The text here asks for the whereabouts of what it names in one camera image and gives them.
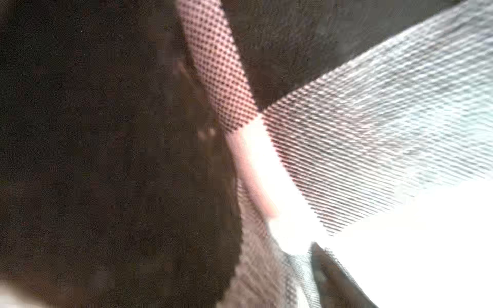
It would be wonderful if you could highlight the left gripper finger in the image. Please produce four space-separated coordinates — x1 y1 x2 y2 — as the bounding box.
311 243 377 308

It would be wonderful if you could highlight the black white checkered scarf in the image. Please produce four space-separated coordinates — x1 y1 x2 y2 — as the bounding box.
1 1 492 307

